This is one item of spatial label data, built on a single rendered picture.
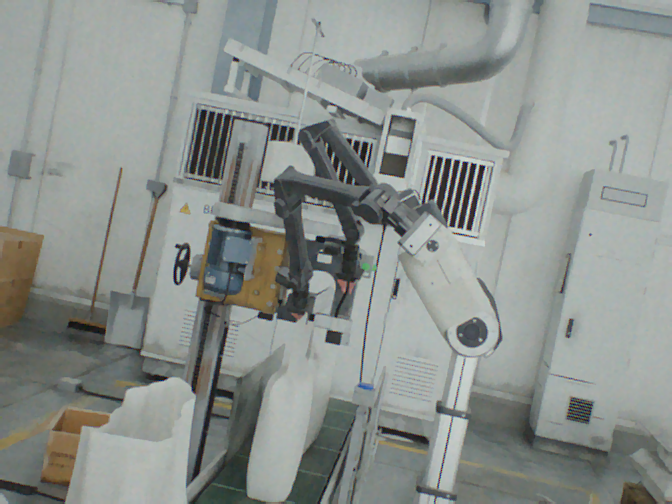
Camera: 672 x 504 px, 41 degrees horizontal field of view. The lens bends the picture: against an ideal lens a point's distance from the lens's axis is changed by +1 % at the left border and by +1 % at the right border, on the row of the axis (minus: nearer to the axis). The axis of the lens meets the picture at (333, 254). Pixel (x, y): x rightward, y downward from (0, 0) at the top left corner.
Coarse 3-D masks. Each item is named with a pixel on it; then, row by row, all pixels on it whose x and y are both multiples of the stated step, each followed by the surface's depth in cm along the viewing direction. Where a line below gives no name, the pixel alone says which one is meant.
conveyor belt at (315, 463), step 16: (336, 400) 525; (336, 416) 485; (352, 416) 493; (320, 432) 444; (336, 432) 450; (320, 448) 415; (336, 448) 421; (240, 464) 366; (304, 464) 385; (320, 464) 390; (224, 480) 343; (240, 480) 347; (304, 480) 363; (320, 480) 367; (208, 496) 322; (224, 496) 325; (240, 496) 329; (288, 496) 340; (304, 496) 343; (320, 496) 374
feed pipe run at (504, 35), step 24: (504, 0) 553; (528, 0) 554; (504, 24) 553; (456, 48) 574; (480, 48) 561; (504, 48) 555; (456, 72) 571; (480, 72) 565; (480, 120) 667; (480, 144) 667
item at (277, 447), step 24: (288, 384) 327; (312, 384) 346; (264, 408) 328; (288, 408) 324; (264, 432) 325; (288, 432) 324; (264, 456) 325; (288, 456) 325; (264, 480) 325; (288, 480) 329
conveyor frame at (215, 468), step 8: (344, 448) 408; (216, 456) 357; (224, 456) 365; (336, 456) 409; (344, 456) 397; (216, 464) 351; (344, 464) 432; (208, 472) 338; (216, 472) 355; (336, 472) 369; (200, 480) 327; (208, 480) 342; (336, 480) 400; (192, 488) 316; (200, 488) 330; (328, 488) 346; (336, 488) 392; (192, 496) 319; (328, 496) 337
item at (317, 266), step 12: (312, 240) 370; (312, 252) 350; (360, 252) 355; (312, 264) 350; (324, 264) 349; (336, 264) 349; (336, 276) 349; (336, 288) 349; (336, 300) 349; (348, 300) 349; (348, 312) 349
